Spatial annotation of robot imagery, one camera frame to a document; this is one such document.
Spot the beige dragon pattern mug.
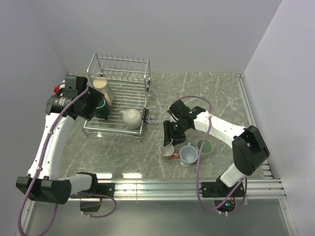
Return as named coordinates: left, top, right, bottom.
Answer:
left=93, top=79, right=114, bottom=106

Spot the pink white mug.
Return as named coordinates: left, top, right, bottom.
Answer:
left=159, top=144, right=180, bottom=160

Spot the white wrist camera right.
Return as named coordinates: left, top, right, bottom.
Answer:
left=167, top=100, right=206, bottom=121

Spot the silver wire dish rack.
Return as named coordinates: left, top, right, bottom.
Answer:
left=82, top=53, right=152, bottom=138

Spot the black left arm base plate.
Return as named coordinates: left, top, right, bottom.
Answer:
left=94, top=183, right=115, bottom=197

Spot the beige speckled round mug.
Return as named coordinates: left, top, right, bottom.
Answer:
left=119, top=109, right=142, bottom=130

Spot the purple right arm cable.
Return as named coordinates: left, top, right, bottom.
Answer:
left=173, top=95, right=248, bottom=216

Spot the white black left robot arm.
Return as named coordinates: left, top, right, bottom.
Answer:
left=16, top=76, right=104, bottom=205

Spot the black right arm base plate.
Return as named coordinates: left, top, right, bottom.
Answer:
left=198, top=180, right=245, bottom=198

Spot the dark green mug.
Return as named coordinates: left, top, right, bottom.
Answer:
left=95, top=99, right=110, bottom=120

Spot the light blue mug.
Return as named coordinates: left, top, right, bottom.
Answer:
left=179, top=143, right=198, bottom=167

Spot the light green mug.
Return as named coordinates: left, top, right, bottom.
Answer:
left=196, top=139, right=213, bottom=160

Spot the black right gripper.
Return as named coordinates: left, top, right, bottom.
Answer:
left=163, top=118, right=190, bottom=147

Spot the aluminium mounting rail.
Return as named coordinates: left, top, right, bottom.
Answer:
left=66, top=178, right=287, bottom=202

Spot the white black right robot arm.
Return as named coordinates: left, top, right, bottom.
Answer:
left=163, top=110, right=270, bottom=196

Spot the aluminium side rail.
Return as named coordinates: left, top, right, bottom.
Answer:
left=235, top=73, right=274, bottom=179

